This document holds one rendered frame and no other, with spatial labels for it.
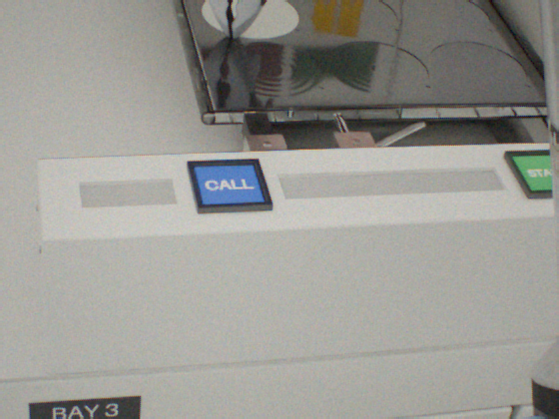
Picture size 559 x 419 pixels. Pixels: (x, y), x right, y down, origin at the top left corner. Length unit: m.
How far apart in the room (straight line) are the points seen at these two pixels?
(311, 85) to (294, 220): 0.29
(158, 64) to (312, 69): 0.21
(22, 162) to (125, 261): 0.30
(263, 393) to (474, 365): 0.19
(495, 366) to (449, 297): 0.11
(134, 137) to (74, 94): 0.10
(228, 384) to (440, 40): 0.46
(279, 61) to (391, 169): 0.26
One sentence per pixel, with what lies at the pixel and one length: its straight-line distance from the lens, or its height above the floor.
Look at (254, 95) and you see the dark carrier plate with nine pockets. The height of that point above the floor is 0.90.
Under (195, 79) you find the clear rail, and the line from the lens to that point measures 1.07.
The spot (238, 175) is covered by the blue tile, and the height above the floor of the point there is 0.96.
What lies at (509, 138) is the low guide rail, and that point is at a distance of 1.18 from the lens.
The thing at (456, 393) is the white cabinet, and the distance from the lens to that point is 1.01.
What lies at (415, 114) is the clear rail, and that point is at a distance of 1.07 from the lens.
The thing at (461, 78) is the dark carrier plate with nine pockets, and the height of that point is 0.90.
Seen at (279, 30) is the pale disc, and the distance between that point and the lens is 1.17.
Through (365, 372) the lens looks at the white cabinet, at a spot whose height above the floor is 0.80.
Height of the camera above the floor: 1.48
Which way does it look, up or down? 39 degrees down
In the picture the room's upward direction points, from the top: 9 degrees clockwise
